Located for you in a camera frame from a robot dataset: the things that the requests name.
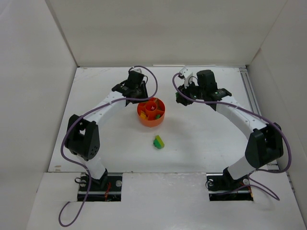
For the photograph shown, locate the brown studded lego plate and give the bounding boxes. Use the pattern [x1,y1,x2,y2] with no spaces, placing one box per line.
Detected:
[149,97,159,105]

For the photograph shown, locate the yellow square lego brick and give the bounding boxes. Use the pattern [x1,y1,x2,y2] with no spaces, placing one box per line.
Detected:
[140,111,148,120]

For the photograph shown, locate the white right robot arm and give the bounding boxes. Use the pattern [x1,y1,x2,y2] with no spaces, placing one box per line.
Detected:
[176,68,283,192]

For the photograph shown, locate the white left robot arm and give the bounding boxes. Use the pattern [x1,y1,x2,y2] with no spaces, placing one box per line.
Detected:
[64,69,148,189]

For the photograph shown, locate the orange round divided container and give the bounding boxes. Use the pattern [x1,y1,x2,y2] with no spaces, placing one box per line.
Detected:
[137,99,165,127]

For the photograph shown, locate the lime sloped lego brick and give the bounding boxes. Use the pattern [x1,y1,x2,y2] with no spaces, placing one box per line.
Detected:
[155,135,165,149]

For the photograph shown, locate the green curved lego brick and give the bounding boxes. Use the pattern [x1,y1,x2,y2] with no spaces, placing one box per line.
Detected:
[153,139,161,149]

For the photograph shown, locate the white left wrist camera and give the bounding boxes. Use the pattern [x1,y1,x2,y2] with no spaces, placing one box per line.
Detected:
[133,69,142,73]

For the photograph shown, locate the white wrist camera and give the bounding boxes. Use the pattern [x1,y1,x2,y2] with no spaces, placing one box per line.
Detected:
[133,69,142,73]
[179,67,194,89]

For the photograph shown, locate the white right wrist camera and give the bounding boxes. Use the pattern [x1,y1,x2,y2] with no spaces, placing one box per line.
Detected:
[179,67,194,89]

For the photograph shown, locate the aluminium rail right side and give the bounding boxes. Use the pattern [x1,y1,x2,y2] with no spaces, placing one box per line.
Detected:
[239,67,283,172]

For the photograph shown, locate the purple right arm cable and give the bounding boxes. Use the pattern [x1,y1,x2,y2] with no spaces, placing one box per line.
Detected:
[172,72,291,201]

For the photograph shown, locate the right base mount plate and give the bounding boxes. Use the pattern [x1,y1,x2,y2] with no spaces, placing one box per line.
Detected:
[205,173,254,201]

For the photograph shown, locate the base mount plate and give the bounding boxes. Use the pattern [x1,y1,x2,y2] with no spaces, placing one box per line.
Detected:
[74,173,123,202]
[205,173,254,201]

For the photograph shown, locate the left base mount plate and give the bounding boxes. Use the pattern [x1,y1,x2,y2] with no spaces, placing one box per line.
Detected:
[74,173,123,202]

